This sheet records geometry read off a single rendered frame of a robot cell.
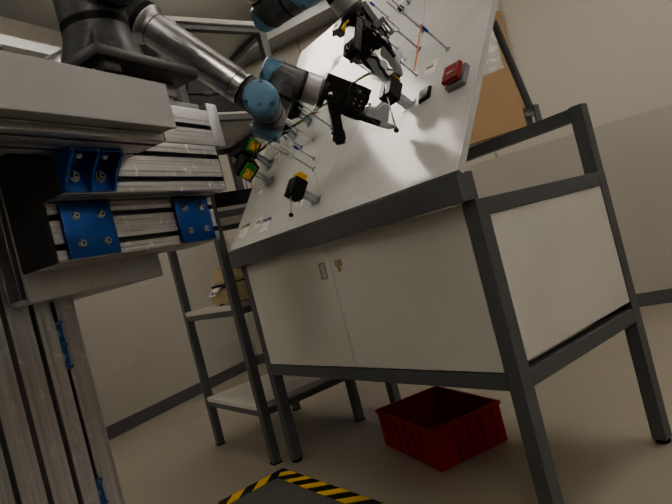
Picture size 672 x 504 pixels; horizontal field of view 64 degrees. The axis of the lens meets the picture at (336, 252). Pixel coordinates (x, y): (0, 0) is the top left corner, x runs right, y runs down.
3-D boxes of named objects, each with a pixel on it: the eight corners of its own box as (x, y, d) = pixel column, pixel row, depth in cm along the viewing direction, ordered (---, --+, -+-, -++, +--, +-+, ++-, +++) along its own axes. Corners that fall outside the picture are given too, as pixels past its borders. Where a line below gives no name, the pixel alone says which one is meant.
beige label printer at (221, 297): (235, 303, 221) (224, 257, 221) (212, 307, 237) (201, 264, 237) (293, 286, 241) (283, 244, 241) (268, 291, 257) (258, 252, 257)
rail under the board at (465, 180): (463, 201, 115) (456, 172, 115) (231, 269, 210) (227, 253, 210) (479, 198, 119) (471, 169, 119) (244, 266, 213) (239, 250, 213)
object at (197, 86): (186, 116, 221) (175, 71, 221) (166, 135, 240) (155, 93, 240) (249, 114, 240) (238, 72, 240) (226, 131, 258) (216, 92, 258)
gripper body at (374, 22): (396, 33, 143) (369, -5, 140) (382, 46, 138) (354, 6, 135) (377, 49, 149) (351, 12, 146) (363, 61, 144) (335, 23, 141)
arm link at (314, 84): (299, 102, 130) (299, 99, 138) (317, 109, 131) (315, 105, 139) (309, 72, 128) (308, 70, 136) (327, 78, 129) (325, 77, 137)
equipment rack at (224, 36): (273, 467, 212) (157, 14, 212) (213, 445, 260) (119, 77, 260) (368, 417, 242) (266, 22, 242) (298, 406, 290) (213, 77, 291)
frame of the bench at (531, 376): (565, 551, 118) (475, 199, 118) (290, 462, 212) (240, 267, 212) (673, 439, 154) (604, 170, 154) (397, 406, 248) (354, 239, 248)
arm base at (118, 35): (99, 54, 85) (83, -6, 85) (44, 89, 93) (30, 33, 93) (169, 71, 99) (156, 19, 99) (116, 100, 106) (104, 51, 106)
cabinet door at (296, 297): (355, 367, 165) (324, 243, 165) (270, 364, 209) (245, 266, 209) (360, 365, 166) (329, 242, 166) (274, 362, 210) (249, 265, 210)
